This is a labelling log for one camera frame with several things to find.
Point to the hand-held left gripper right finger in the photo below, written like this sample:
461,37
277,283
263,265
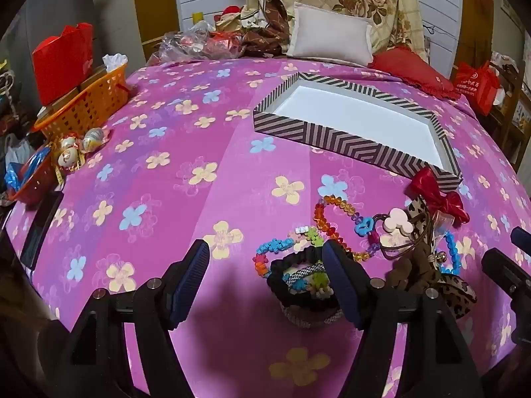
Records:
344,290

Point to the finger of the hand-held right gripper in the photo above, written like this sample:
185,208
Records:
522,239
504,269

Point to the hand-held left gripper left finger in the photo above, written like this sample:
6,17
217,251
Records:
195,275

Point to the leopard print bow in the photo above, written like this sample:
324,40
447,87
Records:
454,296

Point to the black scrunchie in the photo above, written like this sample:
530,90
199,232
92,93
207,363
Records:
290,259

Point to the brown flower scrunchie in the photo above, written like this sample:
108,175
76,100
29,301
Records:
408,271

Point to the leopard print ribbon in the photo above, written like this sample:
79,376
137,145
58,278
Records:
419,211

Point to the red satin bow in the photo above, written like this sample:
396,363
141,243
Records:
431,188

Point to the striped cardboard box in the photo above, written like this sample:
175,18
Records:
315,134

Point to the pink floral bedsheet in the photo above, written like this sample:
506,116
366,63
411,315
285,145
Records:
166,199

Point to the wooden shelf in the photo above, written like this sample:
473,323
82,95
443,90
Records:
510,107

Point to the red shopping bag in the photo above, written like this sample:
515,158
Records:
477,87

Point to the black phone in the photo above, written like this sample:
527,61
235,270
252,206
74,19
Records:
39,232

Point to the red plastic bowl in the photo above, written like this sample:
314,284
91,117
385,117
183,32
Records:
37,182

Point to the orange plastic basket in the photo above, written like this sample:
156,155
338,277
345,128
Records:
87,107

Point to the red ruffled cushion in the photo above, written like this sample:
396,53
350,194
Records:
408,70

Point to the white plastic bag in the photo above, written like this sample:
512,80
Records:
18,153

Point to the white crumpled tissue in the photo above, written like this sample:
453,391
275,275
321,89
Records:
114,62

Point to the clear plastic bag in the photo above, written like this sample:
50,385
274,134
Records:
186,45

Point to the red gift bag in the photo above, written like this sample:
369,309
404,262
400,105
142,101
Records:
62,62

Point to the white pillow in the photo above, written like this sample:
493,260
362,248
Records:
327,35

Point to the yellow cup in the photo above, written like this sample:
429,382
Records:
198,17

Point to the santa doll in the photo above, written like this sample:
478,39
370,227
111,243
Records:
228,18

